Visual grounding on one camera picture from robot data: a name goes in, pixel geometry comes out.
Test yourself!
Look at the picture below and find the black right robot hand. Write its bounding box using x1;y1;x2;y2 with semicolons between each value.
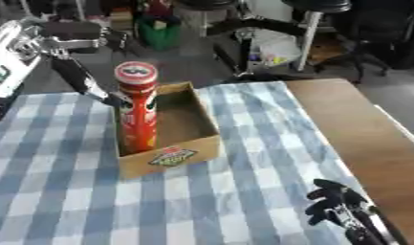
301;178;381;232

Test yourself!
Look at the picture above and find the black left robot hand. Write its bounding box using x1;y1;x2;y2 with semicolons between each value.
37;20;130;107

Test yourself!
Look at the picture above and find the tan cardboard box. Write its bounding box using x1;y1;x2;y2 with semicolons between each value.
107;80;224;180

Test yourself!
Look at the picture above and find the red cylindrical can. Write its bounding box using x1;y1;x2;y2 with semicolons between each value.
111;60;162;154

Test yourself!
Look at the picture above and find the green bag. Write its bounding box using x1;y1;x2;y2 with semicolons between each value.
134;14;184;52

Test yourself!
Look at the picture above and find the white pole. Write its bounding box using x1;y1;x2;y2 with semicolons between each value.
294;11;326;73

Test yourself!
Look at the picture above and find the white plastic bag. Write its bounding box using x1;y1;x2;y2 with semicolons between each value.
243;28;304;69

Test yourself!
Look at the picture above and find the black office chair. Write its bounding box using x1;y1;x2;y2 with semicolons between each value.
314;0;414;84

